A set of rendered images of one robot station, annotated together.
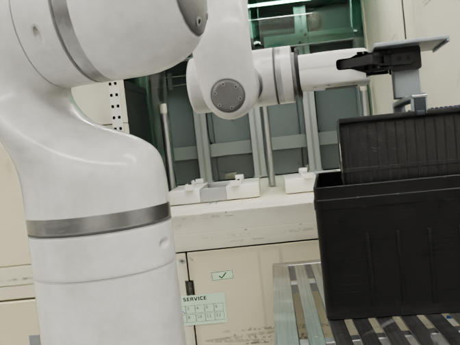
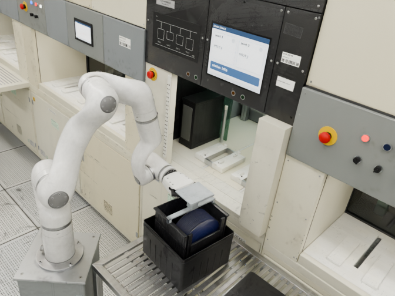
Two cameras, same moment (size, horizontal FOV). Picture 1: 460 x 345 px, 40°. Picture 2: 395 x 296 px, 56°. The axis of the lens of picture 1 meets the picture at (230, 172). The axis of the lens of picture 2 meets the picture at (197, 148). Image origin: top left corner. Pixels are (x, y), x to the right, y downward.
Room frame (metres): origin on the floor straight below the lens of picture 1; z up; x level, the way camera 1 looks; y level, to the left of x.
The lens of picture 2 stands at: (-0.02, -0.97, 1.98)
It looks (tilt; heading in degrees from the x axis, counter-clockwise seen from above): 30 degrees down; 37
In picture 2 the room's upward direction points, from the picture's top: 7 degrees clockwise
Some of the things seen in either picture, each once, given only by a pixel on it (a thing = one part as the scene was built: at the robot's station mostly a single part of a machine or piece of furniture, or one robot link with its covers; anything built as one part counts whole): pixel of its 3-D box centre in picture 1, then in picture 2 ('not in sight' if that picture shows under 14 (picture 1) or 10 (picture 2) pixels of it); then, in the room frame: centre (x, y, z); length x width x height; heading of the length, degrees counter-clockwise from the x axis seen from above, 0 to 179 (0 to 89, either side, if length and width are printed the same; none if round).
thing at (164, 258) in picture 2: (415, 228); (187, 241); (0.90, -0.26, 0.85); 0.28 x 0.28 x 0.17; 81
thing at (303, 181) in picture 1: (328, 176); (257, 177); (1.50, -0.23, 0.89); 0.22 x 0.21 x 0.04; 176
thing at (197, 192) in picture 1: (216, 188); (220, 156); (1.51, 0.04, 0.89); 0.22 x 0.21 x 0.04; 176
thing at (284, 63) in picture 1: (287, 74); (168, 175); (0.93, -0.10, 1.09); 0.09 x 0.03 x 0.08; 171
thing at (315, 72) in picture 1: (328, 69); (177, 182); (0.92, -0.16, 1.09); 0.11 x 0.10 x 0.07; 81
